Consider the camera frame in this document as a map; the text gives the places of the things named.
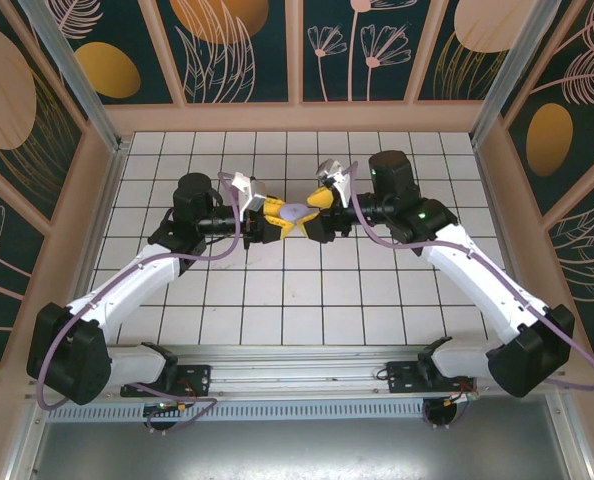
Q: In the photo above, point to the lilac earbud charging case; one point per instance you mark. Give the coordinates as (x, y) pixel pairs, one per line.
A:
(296, 212)

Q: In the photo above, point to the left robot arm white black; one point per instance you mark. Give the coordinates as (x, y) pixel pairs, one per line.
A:
(127, 285)

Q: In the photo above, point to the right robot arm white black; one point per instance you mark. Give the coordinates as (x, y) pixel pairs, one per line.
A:
(477, 280)

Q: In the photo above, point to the grey metal sheet panel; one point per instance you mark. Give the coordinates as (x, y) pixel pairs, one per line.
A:
(297, 450)

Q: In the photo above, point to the black controller module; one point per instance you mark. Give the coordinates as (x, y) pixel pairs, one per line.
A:
(442, 415)
(162, 422)

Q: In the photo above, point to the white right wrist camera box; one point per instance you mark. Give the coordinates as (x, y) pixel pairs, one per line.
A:
(337, 182)

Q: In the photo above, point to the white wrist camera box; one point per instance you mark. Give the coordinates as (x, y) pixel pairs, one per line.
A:
(337, 182)
(249, 192)

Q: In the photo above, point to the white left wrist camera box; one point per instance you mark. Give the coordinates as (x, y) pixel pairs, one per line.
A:
(249, 192)

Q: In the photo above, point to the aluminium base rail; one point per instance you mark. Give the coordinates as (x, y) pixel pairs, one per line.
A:
(297, 370)

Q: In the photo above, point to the aluminium corner post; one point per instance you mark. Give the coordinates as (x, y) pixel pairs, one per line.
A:
(79, 85)
(509, 75)

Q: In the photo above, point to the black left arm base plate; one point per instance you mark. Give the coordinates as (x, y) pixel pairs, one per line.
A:
(197, 380)

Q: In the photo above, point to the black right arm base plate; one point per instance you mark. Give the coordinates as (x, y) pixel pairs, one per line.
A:
(402, 377)

